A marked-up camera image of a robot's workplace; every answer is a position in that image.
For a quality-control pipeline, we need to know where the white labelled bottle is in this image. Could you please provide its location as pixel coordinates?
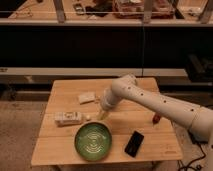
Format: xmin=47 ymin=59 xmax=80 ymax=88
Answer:
xmin=54 ymin=112 xmax=91 ymax=126

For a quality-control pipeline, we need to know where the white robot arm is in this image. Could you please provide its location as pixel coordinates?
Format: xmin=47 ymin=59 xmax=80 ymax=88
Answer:
xmin=100 ymin=75 xmax=213 ymax=147

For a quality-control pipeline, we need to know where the beige sponge block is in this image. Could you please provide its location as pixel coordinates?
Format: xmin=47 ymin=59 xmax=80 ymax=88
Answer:
xmin=78 ymin=92 xmax=96 ymax=104

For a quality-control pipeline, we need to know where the green patterned plate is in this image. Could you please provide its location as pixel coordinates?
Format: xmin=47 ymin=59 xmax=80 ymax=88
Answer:
xmin=74 ymin=122 xmax=112 ymax=162

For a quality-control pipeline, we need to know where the wooden table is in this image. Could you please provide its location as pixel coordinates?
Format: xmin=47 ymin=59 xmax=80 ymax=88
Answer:
xmin=31 ymin=79 xmax=182 ymax=166

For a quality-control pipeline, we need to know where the black smartphone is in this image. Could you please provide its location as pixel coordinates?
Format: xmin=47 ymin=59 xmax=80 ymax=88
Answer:
xmin=124 ymin=131 xmax=144 ymax=157

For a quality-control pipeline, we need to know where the red orange small tool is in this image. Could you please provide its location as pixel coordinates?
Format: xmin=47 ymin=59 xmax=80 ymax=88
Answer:
xmin=152 ymin=114 xmax=161 ymax=124

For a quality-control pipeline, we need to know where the metal shelf rack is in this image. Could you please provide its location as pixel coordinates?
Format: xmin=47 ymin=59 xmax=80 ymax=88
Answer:
xmin=0 ymin=0 xmax=213 ymax=77

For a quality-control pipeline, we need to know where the red tray on shelf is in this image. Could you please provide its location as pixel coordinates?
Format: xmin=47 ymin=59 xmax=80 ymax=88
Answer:
xmin=112 ymin=0 xmax=174 ymax=19

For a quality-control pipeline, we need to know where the black device on shelf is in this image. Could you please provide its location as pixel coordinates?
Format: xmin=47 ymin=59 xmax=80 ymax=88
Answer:
xmin=73 ymin=3 xmax=85 ymax=15

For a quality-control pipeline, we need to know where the black floor cable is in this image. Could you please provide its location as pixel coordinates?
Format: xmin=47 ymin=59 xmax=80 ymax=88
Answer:
xmin=177 ymin=141 xmax=209 ymax=171

